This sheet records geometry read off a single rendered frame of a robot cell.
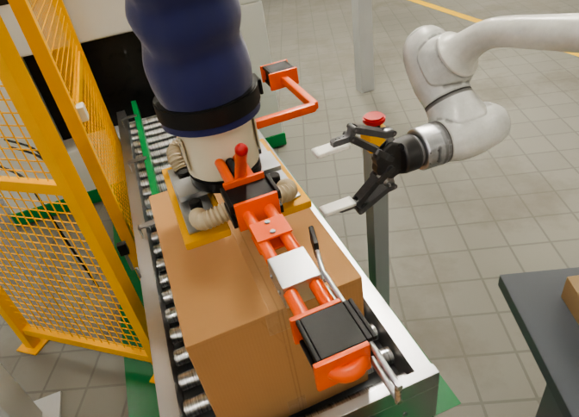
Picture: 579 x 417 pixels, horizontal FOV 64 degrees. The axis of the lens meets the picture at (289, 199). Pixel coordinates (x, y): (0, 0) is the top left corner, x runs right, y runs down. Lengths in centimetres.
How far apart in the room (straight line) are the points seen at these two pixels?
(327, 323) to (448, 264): 185
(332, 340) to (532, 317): 76
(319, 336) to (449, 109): 57
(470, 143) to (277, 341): 58
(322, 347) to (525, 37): 62
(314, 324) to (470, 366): 150
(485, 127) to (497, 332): 133
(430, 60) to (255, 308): 62
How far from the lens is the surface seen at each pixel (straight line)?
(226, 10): 90
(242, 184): 88
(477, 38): 97
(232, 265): 111
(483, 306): 227
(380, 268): 181
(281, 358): 112
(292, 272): 68
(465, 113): 99
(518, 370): 210
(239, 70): 93
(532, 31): 90
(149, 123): 299
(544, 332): 125
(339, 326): 60
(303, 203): 102
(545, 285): 135
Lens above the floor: 170
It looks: 36 degrees down
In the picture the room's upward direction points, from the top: 10 degrees counter-clockwise
